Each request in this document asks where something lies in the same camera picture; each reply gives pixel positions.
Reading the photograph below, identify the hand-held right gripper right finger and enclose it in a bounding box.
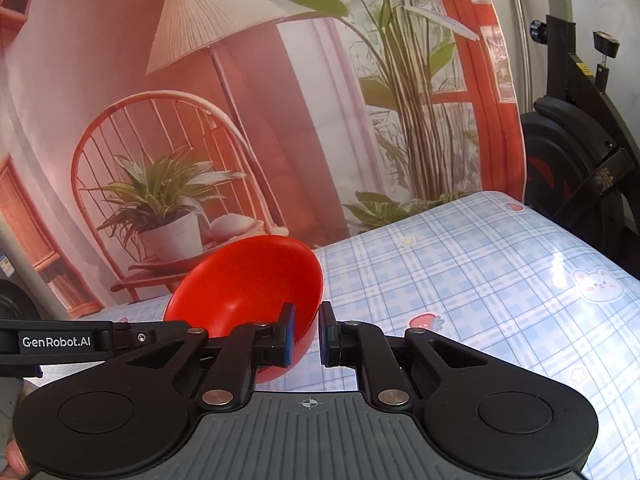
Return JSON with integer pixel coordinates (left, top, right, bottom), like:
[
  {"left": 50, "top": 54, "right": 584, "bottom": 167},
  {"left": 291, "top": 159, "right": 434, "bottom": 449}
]
[{"left": 319, "top": 301, "right": 507, "bottom": 412}]

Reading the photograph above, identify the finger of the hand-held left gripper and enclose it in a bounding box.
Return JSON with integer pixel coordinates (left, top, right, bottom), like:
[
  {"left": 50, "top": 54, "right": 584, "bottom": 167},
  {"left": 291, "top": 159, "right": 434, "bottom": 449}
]
[{"left": 112, "top": 321, "right": 193, "bottom": 350}]

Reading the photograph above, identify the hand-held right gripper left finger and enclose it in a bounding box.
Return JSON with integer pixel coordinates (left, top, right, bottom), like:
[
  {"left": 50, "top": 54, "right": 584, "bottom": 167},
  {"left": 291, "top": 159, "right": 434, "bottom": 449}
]
[{"left": 107, "top": 302, "right": 296, "bottom": 409}]

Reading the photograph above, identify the red bowl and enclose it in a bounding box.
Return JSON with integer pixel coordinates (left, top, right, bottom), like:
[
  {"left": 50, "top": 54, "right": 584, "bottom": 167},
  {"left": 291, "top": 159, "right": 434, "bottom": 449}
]
[{"left": 163, "top": 234, "right": 325, "bottom": 384}]

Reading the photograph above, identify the person's left hand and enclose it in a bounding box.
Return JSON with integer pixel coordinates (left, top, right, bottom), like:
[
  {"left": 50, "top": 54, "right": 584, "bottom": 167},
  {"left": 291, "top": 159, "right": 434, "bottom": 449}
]
[{"left": 5, "top": 441, "right": 31, "bottom": 477}]

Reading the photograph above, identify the grey washing machine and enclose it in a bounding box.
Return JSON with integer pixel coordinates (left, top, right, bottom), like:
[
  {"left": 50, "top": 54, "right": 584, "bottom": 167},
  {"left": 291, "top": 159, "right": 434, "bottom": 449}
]
[{"left": 0, "top": 252, "right": 40, "bottom": 322}]

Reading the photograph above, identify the blue plaid tablecloth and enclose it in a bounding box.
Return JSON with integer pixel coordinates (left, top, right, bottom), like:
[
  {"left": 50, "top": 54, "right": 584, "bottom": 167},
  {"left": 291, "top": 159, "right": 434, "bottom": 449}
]
[{"left": 112, "top": 190, "right": 640, "bottom": 480}]

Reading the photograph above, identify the printed room backdrop cloth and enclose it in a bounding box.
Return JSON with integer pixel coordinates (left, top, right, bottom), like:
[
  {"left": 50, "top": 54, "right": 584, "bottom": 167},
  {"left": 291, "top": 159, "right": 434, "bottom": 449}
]
[{"left": 0, "top": 0, "right": 527, "bottom": 322}]

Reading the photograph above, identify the black exercise bike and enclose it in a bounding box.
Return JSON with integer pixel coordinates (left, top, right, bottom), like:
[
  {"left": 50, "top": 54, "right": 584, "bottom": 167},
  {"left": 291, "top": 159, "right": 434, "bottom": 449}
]
[{"left": 519, "top": 0, "right": 640, "bottom": 282}]

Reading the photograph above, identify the metal hose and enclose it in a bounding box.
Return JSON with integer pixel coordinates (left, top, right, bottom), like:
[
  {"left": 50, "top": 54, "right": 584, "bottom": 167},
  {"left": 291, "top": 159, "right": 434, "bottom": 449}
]
[{"left": 502, "top": 0, "right": 533, "bottom": 113}]

